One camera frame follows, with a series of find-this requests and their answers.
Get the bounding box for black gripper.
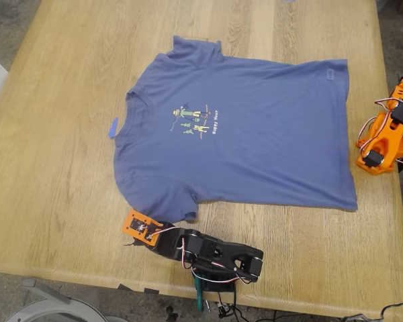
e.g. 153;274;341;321
122;221;189;262

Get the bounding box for blue printed T-shirt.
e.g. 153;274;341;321
113;35;359;224

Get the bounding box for green table clamp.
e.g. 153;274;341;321
191;268;206;312

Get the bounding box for gray round plastic stool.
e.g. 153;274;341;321
5;278;128;322

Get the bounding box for long blue tape strip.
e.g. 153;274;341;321
107;117;119;140

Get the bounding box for orange camera mount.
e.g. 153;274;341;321
121;209;163;249

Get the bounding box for black cable bundle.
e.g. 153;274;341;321
216;291;289;322

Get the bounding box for gray cable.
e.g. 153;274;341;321
342;301;403;322

